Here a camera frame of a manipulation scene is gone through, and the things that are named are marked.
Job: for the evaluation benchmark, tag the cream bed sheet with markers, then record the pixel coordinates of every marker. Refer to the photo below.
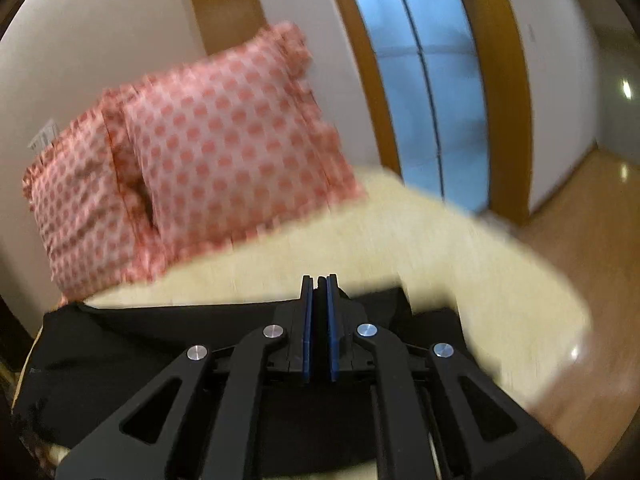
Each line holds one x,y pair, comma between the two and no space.
450,280

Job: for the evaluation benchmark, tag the white wall switch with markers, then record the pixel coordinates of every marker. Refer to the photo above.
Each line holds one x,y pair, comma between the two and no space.
42,135

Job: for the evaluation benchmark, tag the frosted glass sliding door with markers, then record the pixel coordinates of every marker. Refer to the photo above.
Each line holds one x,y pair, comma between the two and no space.
415,80

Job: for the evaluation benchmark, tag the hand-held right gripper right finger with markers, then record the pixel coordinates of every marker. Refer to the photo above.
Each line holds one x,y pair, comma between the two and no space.
332,330

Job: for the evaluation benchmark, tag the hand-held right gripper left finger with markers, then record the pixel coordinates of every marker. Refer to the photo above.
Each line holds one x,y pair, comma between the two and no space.
308,330

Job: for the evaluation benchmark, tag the pink dotted pillow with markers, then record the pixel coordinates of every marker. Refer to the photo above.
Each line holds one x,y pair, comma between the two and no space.
225,150
80,200

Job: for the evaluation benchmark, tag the black pants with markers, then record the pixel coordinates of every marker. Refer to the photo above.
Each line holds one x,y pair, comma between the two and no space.
150,330

